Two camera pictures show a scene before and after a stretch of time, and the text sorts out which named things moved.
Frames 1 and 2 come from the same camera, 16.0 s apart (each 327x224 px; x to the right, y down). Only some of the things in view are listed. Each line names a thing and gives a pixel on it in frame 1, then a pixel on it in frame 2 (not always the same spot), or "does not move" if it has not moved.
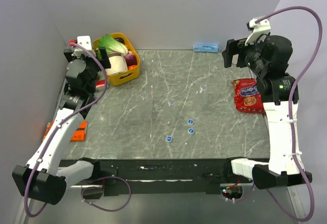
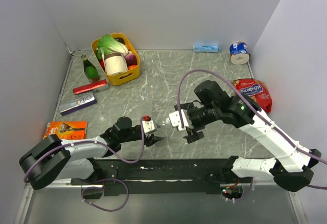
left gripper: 104,61 -> 152,139
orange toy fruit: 131,67 does not move
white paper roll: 118,64 does not move
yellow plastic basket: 131,74 does not move
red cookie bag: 248,98 does not move
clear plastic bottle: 143,94 does not move
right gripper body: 249,55 -> 199,116
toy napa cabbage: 112,46 does not move
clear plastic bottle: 171,101 -> 159,122
